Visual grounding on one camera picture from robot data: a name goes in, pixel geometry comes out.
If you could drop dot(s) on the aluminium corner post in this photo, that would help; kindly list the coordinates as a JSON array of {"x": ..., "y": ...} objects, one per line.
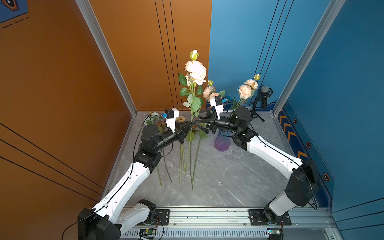
[
  {"x": 101, "y": 41},
  {"x": 316, "y": 39}
]

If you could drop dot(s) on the right circuit board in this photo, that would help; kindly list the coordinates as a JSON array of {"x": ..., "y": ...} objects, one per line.
[{"x": 275, "y": 234}]

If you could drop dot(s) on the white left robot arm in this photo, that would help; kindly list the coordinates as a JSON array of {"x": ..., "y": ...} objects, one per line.
[{"x": 107, "y": 220}]

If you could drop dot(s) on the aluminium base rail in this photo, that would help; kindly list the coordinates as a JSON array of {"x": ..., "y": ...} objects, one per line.
[{"x": 193, "y": 223}]

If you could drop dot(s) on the aluminium corner post left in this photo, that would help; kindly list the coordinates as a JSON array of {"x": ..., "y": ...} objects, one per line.
[{"x": 101, "y": 41}]

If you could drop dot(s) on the aluminium corner post right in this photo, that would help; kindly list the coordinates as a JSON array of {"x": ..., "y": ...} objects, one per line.
[{"x": 316, "y": 39}]

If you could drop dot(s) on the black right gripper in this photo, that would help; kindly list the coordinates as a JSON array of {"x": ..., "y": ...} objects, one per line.
[{"x": 217, "y": 123}]

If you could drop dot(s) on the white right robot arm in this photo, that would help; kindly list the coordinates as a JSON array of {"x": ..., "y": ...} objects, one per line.
[{"x": 303, "y": 176}]

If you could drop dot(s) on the left circuit board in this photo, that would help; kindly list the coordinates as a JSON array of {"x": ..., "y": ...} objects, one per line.
[{"x": 147, "y": 234}]

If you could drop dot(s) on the purple blue glass vase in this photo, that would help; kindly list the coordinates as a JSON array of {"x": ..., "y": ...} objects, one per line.
[{"x": 223, "y": 140}]

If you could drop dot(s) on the peach flower bunch stem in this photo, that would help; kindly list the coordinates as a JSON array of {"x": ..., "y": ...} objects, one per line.
[{"x": 181, "y": 119}]

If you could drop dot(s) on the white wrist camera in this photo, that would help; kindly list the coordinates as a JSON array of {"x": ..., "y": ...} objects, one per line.
[
  {"x": 170, "y": 117},
  {"x": 217, "y": 103}
]

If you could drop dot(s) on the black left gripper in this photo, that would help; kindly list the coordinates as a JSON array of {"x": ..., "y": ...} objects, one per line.
[{"x": 180, "y": 134}]

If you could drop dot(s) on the circuit board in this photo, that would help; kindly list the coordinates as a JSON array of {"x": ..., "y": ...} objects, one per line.
[
  {"x": 275, "y": 234},
  {"x": 147, "y": 234}
]

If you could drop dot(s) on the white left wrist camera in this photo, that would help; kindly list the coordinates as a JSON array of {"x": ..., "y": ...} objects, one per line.
[{"x": 170, "y": 117}]

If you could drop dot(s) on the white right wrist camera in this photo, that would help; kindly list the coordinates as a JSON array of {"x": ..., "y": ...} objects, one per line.
[{"x": 217, "y": 103}]

